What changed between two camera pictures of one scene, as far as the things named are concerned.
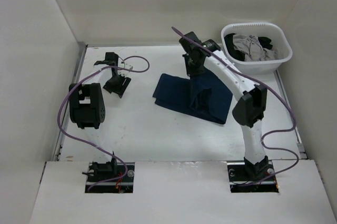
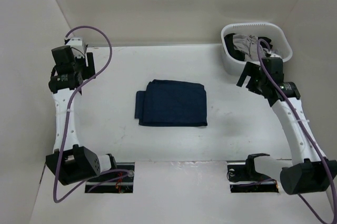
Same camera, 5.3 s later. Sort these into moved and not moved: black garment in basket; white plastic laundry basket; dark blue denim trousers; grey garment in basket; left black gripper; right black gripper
Moved: right black gripper; dark blue denim trousers; left black gripper
Not moved: grey garment in basket; white plastic laundry basket; black garment in basket
